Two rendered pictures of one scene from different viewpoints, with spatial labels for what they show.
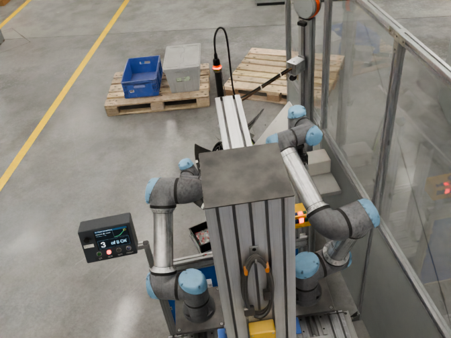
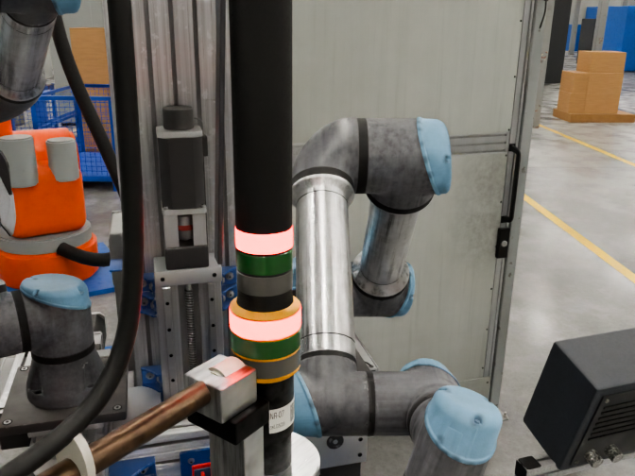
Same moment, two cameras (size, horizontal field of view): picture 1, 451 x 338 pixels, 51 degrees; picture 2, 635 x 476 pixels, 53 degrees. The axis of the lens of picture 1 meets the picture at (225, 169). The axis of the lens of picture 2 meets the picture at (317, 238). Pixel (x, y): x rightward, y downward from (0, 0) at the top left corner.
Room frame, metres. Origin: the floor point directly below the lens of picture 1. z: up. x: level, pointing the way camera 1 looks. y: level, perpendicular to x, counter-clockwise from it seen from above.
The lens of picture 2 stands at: (2.50, -0.08, 1.74)
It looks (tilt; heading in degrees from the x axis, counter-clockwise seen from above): 19 degrees down; 166
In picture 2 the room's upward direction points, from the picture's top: 1 degrees clockwise
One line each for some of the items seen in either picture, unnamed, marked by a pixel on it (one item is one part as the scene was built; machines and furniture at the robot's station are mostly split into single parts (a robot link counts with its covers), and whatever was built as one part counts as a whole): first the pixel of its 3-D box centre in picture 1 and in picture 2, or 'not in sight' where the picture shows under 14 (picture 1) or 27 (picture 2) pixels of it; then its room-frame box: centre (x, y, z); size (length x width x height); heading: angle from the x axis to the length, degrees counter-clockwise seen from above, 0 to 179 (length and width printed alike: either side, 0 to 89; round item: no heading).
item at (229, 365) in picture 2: not in sight; (227, 378); (2.17, -0.05, 1.54); 0.02 x 0.02 x 0.02; 40
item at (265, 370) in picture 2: not in sight; (266, 352); (2.15, -0.02, 1.54); 0.04 x 0.04 x 0.01
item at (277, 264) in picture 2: not in sight; (264, 256); (2.15, -0.02, 1.60); 0.03 x 0.03 x 0.01
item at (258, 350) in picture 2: not in sight; (266, 333); (2.15, -0.02, 1.55); 0.04 x 0.04 x 0.01
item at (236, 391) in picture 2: not in sight; (256, 418); (2.15, -0.03, 1.50); 0.09 x 0.07 x 0.10; 130
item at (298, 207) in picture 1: (296, 216); not in sight; (1.82, -0.35, 1.02); 0.16 x 0.10 x 0.11; 95
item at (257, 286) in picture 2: not in sight; (265, 276); (2.15, -0.02, 1.59); 0.03 x 0.03 x 0.01
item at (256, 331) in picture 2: not in sight; (265, 314); (2.15, -0.02, 1.57); 0.04 x 0.04 x 0.01
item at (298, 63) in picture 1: (296, 65); not in sight; (2.55, -0.50, 1.54); 0.10 x 0.07 x 0.09; 130
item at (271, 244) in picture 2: not in sight; (264, 235); (2.15, -0.02, 1.62); 0.03 x 0.03 x 0.01
